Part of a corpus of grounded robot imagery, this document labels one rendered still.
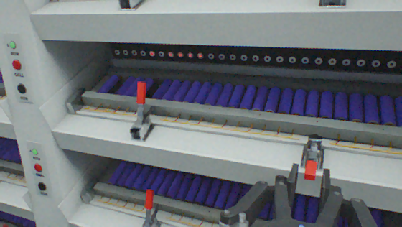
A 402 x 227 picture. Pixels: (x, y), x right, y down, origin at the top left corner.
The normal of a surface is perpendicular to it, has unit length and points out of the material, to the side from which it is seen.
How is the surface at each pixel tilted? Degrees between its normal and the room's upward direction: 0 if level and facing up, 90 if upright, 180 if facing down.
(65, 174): 90
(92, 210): 20
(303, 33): 110
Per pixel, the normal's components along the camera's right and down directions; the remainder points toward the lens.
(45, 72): 0.92, 0.12
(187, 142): -0.15, -0.77
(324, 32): -0.36, 0.63
